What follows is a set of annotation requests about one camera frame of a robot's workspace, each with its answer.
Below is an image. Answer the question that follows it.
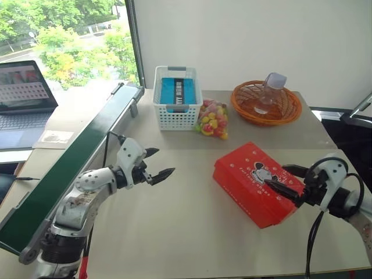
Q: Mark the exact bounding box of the grey laptop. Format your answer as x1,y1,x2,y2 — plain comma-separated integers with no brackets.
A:
0,60,59,151

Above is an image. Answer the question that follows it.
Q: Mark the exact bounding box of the clear plastic bottle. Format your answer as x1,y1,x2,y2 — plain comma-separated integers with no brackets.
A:
253,72,288,115

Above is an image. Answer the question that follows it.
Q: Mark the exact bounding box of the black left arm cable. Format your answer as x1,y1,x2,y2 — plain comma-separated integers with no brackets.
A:
103,131,127,170

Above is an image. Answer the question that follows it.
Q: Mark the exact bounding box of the grey window frame post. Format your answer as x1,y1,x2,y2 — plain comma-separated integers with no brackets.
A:
124,0,146,88

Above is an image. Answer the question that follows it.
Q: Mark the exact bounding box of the clear bag of toy fruit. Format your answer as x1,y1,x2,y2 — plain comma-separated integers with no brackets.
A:
194,98,230,141

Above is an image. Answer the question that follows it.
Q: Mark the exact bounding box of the green conveyor belt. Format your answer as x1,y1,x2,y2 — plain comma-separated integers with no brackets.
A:
0,82,145,265

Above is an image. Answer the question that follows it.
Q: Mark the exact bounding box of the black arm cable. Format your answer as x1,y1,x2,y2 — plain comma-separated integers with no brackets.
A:
305,156,366,279
103,131,127,170

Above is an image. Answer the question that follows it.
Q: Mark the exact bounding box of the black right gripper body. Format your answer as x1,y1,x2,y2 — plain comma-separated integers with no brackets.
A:
294,169,328,208

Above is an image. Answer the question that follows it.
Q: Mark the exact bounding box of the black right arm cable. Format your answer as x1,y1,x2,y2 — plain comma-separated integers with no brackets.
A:
305,156,366,279

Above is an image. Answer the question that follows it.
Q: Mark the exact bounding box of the blue packet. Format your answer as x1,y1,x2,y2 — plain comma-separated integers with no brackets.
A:
159,77,198,114

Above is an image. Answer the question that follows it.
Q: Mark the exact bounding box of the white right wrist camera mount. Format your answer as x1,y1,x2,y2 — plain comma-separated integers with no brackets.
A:
312,153,349,212

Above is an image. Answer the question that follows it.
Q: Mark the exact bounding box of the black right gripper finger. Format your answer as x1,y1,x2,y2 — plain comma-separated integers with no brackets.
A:
281,164,307,178
263,179,305,203

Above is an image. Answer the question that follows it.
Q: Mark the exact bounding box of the red cable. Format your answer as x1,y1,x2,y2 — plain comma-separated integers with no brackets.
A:
79,252,90,279

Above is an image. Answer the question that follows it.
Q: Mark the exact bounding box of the red gift box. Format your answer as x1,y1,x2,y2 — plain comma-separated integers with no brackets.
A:
212,141,306,230

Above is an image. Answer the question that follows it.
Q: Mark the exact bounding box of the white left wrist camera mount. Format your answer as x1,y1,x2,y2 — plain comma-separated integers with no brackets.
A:
116,137,148,187

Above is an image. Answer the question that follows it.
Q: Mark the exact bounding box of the silver bar on black base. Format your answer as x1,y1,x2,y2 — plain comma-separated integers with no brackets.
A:
339,92,372,129

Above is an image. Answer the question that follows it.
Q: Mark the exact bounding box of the white perforated plastic basket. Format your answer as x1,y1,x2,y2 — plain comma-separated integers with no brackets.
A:
153,65,203,131

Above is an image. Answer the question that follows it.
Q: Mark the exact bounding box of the orange wicker basket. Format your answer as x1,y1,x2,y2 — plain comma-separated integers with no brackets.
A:
230,80,303,127

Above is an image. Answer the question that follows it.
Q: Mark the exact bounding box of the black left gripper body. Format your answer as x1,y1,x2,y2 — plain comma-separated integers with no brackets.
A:
131,159,154,187

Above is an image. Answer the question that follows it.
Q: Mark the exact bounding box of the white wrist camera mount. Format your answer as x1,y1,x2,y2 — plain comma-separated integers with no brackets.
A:
312,153,349,212
116,137,148,187

